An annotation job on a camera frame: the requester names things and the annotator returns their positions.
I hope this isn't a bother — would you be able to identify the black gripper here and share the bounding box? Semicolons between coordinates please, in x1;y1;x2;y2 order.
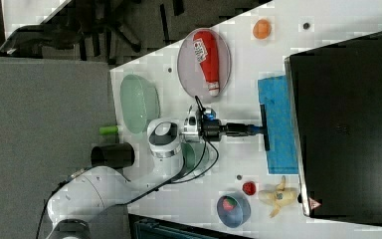
201;119;263;141

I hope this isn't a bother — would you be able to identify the black toaster oven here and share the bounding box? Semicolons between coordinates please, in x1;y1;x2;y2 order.
257;28;382;227

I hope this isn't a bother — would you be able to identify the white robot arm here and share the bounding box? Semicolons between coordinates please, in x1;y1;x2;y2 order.
46;107;268;239

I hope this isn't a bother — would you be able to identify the small red toy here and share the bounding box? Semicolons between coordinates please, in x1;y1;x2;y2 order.
242;181;257;196

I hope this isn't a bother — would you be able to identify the green translucent mug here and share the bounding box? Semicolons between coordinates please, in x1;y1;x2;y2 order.
182;142;210;176

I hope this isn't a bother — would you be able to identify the peeled banana toy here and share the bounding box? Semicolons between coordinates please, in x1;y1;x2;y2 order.
258;176;298;218

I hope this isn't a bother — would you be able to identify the red strawberry toy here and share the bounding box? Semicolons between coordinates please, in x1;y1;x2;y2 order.
222;196;237;211

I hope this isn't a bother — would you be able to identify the pink oval plate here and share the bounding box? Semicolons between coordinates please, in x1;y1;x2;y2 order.
177;28;231;103

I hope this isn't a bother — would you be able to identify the blue bowl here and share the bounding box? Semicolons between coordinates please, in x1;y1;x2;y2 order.
216;192;251;228

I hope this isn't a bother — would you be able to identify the red ketchup bottle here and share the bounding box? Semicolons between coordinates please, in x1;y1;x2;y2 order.
193;30;220;97

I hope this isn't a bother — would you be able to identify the green perforated colander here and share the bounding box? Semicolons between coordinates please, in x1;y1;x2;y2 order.
119;74;160;133

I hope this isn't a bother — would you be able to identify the black cylinder cup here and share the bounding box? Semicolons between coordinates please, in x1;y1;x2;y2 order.
91;142;135;169

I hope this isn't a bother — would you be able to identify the green cylinder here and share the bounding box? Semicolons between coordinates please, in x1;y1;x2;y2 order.
98;125;118;135

